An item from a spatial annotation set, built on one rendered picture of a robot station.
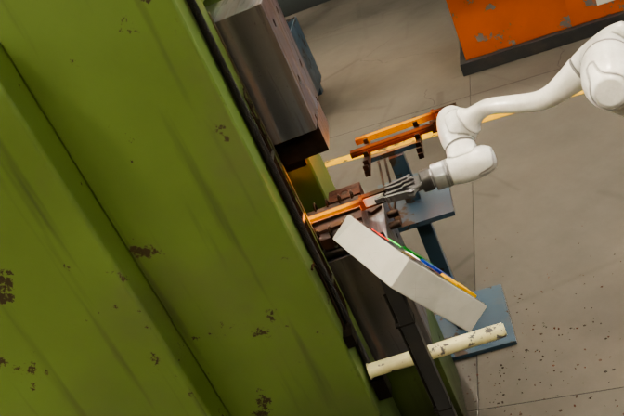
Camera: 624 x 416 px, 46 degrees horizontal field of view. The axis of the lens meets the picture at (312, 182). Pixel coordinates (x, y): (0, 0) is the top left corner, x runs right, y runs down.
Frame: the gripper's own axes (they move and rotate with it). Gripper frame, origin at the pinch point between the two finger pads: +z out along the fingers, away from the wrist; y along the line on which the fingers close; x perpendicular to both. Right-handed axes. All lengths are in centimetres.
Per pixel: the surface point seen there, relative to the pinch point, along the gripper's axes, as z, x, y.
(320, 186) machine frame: 19.3, 0.0, 22.9
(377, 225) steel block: 2.1, -8.2, -3.3
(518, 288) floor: -37, -100, 61
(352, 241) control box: 3, 18, -53
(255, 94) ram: 18, 54, -17
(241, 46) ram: 15, 68, -17
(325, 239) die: 18.2, -1.7, -12.2
